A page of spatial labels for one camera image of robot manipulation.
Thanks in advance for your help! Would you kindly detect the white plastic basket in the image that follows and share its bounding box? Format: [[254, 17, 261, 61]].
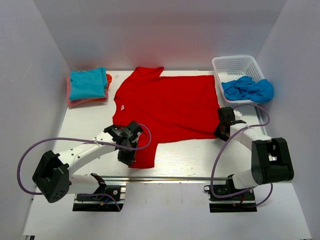
[[212, 55, 265, 105]]

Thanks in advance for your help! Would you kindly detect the crumpled blue t shirt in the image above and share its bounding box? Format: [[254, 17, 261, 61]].
[[221, 76, 274, 103]]

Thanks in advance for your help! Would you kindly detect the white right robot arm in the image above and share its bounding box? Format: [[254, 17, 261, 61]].
[[209, 107, 294, 200]]

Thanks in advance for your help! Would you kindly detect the folded orange t shirt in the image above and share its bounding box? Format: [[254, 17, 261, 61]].
[[94, 73, 112, 102]]

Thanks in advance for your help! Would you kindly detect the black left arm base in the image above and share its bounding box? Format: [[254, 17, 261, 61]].
[[68, 173, 126, 212]]

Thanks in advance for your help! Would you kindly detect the red t shirt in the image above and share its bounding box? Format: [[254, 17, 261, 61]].
[[113, 67, 220, 169]]

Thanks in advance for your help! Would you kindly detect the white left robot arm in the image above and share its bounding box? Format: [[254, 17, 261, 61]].
[[32, 121, 144, 203]]

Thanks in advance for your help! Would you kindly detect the folded teal t shirt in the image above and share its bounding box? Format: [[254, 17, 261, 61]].
[[69, 67, 108, 101]]

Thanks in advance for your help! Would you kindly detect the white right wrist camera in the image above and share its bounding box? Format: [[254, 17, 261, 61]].
[[233, 109, 243, 121]]

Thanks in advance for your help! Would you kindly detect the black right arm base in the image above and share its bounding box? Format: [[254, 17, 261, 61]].
[[203, 182, 257, 214]]

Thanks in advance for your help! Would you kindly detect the folded pink t shirt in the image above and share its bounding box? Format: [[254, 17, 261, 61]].
[[66, 76, 109, 108]]

